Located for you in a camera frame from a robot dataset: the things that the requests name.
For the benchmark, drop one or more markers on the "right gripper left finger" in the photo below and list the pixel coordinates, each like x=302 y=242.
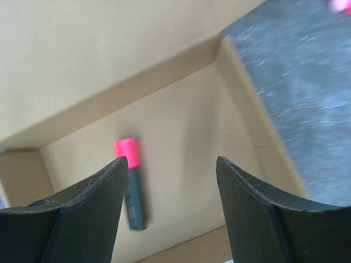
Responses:
x=77 y=224

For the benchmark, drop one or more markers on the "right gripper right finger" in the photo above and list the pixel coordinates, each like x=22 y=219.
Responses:
x=267 y=224

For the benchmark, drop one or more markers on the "brown cardboard box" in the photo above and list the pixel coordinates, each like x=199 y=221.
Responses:
x=78 y=75

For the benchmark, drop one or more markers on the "black pink marker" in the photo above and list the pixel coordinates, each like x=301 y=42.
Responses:
x=129 y=148

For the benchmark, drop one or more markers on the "pink flower plush keychain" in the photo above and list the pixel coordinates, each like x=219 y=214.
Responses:
x=338 y=6

